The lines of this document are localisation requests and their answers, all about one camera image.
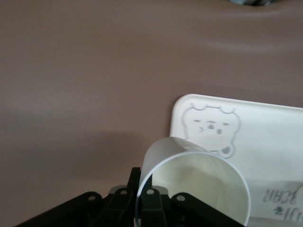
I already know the white tray with bear print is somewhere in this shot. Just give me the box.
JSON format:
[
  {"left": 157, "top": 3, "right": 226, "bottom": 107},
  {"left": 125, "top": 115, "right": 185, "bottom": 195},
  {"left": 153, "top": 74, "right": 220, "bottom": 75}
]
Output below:
[{"left": 169, "top": 94, "right": 303, "bottom": 227}]

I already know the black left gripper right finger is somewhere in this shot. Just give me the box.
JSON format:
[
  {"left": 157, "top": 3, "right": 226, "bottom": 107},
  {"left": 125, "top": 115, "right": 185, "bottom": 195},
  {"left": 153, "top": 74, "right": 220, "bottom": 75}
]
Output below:
[{"left": 138, "top": 186, "right": 239, "bottom": 227}]

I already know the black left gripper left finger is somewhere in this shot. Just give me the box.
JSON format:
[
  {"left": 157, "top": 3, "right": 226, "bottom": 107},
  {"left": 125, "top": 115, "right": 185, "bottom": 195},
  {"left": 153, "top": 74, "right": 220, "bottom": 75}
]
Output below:
[{"left": 14, "top": 167, "right": 142, "bottom": 227}]

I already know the white plastic cup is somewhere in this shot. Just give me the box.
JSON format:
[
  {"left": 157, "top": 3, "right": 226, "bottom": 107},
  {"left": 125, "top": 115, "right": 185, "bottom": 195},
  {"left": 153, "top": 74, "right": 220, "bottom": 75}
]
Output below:
[{"left": 136, "top": 136, "right": 251, "bottom": 227}]

